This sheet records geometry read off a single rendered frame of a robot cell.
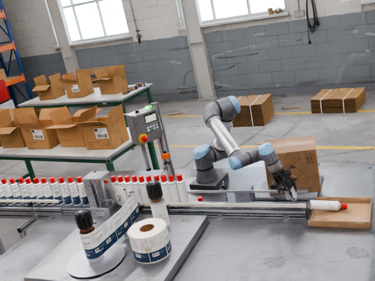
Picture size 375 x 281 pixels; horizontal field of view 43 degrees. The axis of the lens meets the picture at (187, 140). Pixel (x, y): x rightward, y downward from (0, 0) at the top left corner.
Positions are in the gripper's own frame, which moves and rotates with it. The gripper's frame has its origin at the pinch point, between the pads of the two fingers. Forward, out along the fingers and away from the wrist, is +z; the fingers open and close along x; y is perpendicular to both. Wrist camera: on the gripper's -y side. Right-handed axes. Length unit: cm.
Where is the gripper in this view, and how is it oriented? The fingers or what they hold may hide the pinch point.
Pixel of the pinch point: (294, 198)
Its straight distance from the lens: 267.5
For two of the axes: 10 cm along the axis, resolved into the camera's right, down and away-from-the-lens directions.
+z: 5.0, 8.5, 1.5
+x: 7.8, -3.7, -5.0
